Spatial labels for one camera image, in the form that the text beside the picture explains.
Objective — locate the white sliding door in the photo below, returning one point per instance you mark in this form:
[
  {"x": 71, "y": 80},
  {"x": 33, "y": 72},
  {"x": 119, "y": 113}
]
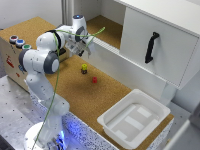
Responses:
[{"x": 173, "y": 46}]

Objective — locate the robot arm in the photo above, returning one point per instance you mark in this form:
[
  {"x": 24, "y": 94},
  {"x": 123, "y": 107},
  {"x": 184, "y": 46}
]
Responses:
[{"x": 40, "y": 63}]

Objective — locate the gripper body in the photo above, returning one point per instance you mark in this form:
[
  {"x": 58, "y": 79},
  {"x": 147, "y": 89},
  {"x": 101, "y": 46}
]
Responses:
[{"x": 81, "y": 46}]

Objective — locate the red button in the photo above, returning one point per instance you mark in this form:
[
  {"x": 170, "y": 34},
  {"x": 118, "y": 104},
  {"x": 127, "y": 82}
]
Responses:
[{"x": 13, "y": 38}]

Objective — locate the blue button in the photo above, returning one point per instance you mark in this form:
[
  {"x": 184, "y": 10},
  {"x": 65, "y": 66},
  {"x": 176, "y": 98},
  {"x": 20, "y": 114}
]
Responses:
[{"x": 20, "y": 42}]

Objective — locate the white plastic box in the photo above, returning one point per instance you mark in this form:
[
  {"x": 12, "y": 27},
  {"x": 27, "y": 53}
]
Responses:
[{"x": 133, "y": 120}]

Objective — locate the white cabinet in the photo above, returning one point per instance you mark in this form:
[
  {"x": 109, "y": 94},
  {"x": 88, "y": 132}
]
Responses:
[{"x": 110, "y": 56}]

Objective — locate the yellow block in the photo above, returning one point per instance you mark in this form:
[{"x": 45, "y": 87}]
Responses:
[{"x": 84, "y": 66}]

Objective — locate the green button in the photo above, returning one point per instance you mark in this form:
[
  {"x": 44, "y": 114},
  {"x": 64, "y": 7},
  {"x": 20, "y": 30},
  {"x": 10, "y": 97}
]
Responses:
[{"x": 26, "y": 47}]

